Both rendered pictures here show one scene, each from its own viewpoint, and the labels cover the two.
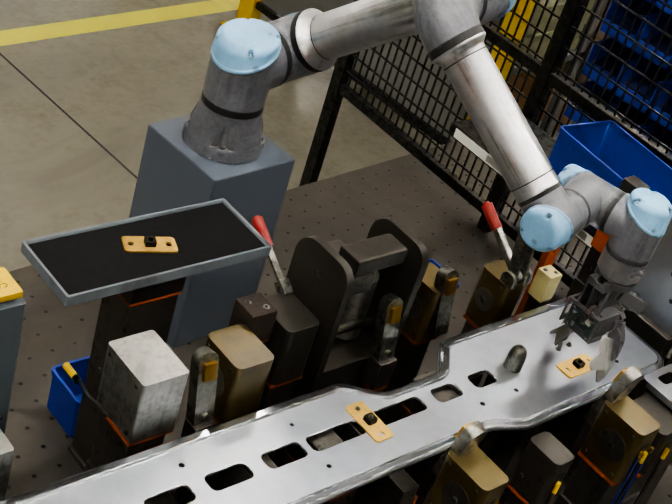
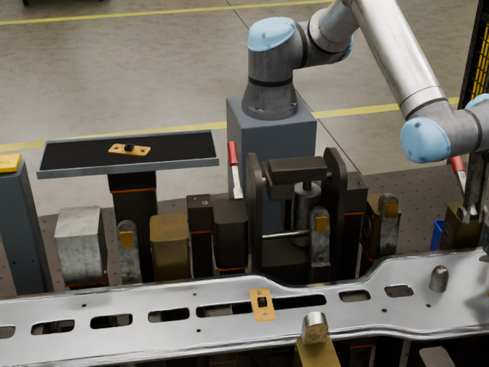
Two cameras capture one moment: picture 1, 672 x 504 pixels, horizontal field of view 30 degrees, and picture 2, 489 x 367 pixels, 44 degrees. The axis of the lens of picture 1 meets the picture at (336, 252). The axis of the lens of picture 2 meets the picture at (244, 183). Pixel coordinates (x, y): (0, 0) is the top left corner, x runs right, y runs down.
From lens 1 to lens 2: 1.21 m
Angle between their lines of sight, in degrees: 35
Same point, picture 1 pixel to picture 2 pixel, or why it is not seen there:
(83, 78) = (361, 134)
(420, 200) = not seen: outside the picture
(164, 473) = (66, 308)
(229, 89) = (255, 64)
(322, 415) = (225, 292)
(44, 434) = not seen: hidden behind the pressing
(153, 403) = (70, 254)
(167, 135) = (233, 103)
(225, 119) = (257, 87)
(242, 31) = (267, 23)
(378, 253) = (296, 167)
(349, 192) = (439, 176)
